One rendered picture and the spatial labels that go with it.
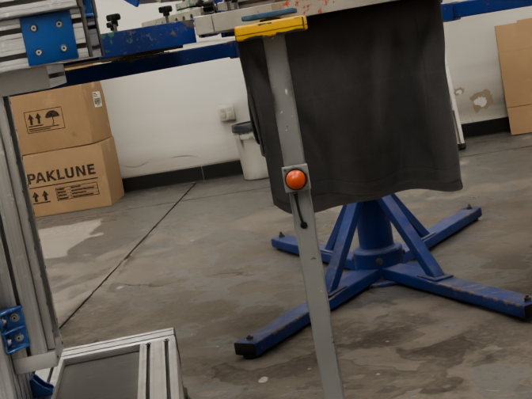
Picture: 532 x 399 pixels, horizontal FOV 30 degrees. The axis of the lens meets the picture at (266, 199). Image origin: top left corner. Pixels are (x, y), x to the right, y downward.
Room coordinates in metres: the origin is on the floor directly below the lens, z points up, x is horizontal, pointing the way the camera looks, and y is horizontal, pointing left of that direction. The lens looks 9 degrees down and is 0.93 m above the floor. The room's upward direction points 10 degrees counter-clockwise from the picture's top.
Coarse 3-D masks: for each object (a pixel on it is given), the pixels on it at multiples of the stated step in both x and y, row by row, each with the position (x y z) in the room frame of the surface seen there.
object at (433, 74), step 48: (432, 0) 2.14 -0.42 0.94; (240, 48) 2.19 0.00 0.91; (288, 48) 2.18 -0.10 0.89; (336, 48) 2.17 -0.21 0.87; (384, 48) 2.16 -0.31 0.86; (432, 48) 2.15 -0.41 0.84; (336, 96) 2.17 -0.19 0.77; (384, 96) 2.17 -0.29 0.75; (432, 96) 2.15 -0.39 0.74; (336, 144) 2.18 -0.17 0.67; (384, 144) 2.18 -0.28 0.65; (432, 144) 2.16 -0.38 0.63; (288, 192) 2.19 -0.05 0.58; (336, 192) 2.18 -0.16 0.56; (384, 192) 2.18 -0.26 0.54
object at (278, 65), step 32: (256, 32) 1.86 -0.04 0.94; (288, 32) 1.86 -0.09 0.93; (288, 64) 1.91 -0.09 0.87; (288, 96) 1.90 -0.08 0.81; (288, 128) 1.90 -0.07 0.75; (288, 160) 1.90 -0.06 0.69; (320, 256) 1.90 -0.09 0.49; (320, 288) 1.90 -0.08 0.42; (320, 320) 1.90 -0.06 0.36; (320, 352) 1.90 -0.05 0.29
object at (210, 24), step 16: (304, 0) 2.08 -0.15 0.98; (320, 0) 2.08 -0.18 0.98; (336, 0) 2.08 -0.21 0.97; (352, 0) 2.07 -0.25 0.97; (368, 0) 2.07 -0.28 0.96; (384, 0) 2.07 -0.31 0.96; (208, 16) 2.11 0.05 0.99; (224, 16) 2.10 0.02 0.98; (240, 16) 2.10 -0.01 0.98; (288, 16) 2.09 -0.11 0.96; (208, 32) 2.11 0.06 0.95
